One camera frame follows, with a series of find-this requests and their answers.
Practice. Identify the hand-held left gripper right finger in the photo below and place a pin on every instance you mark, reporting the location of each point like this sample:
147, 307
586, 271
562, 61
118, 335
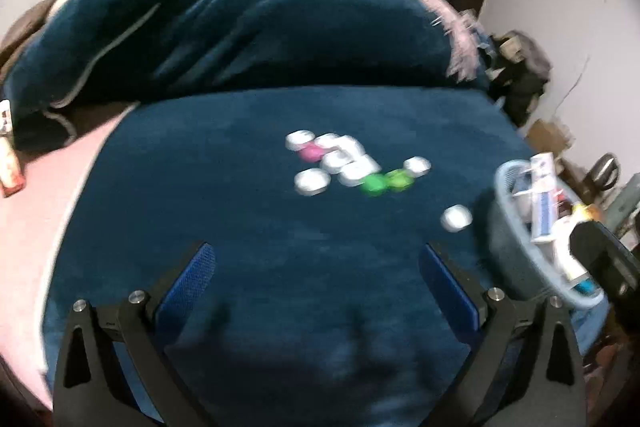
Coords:
447, 294

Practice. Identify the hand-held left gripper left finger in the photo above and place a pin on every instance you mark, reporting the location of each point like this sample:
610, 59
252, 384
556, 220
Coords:
187, 287

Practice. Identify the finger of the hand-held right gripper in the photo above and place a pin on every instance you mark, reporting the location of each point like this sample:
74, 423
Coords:
610, 272

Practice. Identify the blue bottle cap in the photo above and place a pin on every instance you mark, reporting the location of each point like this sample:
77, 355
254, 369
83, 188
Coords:
586, 289

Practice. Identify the light blue plastic basket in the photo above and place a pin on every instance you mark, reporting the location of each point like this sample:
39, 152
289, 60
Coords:
515, 252

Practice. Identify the small green bottle cap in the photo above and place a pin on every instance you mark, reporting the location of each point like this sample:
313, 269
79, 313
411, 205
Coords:
372, 184
398, 179

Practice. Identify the clear plastic lid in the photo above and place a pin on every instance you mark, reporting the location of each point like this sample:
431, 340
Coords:
312, 182

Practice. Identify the cluster of white bottle caps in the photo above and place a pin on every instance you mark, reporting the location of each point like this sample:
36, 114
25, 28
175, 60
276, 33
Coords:
350, 149

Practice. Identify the pink bottle cap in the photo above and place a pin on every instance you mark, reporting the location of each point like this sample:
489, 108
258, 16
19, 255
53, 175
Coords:
311, 153

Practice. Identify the white plastic bottle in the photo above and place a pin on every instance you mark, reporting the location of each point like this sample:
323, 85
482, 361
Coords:
567, 252

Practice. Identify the black chair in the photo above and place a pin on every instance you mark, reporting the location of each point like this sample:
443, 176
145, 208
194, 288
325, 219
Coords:
602, 172

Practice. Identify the dark blue plush blanket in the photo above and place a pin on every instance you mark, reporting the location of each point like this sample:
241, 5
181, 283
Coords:
225, 207

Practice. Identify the white blue carton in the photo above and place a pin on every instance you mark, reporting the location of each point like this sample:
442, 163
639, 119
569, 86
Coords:
542, 202

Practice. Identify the cardboard boxes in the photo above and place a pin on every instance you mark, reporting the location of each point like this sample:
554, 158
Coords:
547, 137

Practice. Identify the pink bed sheet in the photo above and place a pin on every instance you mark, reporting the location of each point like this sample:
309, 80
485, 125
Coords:
40, 232

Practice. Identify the pile of clothes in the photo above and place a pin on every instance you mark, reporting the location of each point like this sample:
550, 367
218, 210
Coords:
520, 77

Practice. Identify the smartphone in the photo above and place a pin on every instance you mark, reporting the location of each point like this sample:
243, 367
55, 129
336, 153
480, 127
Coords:
10, 167

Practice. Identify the pink fringed throw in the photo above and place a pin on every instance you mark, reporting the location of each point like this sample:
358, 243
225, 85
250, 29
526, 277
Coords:
450, 22

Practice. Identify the dark blue folded duvet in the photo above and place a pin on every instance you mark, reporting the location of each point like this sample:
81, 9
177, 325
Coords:
275, 32

